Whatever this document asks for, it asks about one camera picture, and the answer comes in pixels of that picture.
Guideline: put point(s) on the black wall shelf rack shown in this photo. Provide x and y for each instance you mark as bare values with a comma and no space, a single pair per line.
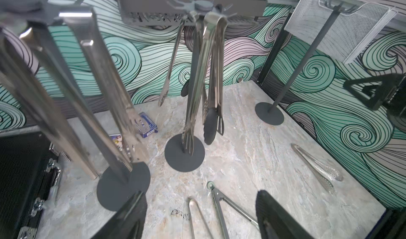
171,12

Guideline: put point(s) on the grey utensil stand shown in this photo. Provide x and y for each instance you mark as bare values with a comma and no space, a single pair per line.
270,113
123,177
185,152

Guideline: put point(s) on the colourful card box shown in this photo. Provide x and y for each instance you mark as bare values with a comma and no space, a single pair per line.
118,141

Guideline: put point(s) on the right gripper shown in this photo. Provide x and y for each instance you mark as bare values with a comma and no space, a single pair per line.
388,91

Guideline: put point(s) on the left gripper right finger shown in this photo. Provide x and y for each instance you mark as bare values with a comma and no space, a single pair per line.
274,221

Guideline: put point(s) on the steel tongs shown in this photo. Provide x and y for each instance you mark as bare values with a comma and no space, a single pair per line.
20,81
198,225
166,85
83,22
321,171
211,20

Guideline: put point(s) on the blue card box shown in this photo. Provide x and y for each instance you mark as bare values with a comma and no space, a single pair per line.
152,126

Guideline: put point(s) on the green tipped tongs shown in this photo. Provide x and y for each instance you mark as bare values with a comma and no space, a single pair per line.
220,200

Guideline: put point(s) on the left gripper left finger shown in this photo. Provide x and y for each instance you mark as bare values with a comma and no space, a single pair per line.
128,222

